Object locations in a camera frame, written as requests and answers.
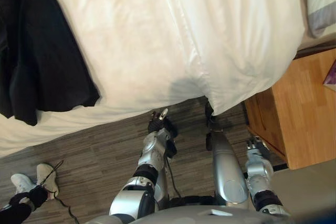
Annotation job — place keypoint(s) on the purple box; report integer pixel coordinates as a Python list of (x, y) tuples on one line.
[(332, 77)]

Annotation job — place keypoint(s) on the robot right arm silver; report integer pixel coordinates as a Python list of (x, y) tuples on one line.
[(258, 169)]

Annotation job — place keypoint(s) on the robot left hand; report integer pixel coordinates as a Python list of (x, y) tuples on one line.
[(156, 125)]

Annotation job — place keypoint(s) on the robot silver left leg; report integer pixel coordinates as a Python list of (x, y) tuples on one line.
[(161, 184)]

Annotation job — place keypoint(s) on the black cloth garment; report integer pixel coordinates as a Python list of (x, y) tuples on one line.
[(39, 51)]

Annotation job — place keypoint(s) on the person's leg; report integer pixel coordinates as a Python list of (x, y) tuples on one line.
[(13, 212), (38, 196)]

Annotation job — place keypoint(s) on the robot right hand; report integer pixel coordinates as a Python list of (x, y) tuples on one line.
[(256, 146)]

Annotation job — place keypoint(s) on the light wooden nightstand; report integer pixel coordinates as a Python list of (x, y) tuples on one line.
[(302, 116)]

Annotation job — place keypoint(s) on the robot left arm silver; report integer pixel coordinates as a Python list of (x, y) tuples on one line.
[(152, 150)]

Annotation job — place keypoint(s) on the white duvet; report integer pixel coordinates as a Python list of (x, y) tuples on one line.
[(157, 37)]

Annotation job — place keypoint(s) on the robot dark foot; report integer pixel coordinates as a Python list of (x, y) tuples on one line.
[(210, 119)]

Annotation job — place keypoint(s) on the robot silver torso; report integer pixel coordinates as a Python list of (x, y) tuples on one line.
[(183, 217)]

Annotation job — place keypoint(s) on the person's white shoe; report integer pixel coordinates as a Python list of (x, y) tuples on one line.
[(47, 176), (21, 182)]

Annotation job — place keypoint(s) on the white bed sheet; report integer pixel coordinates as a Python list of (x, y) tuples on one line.
[(52, 132)]

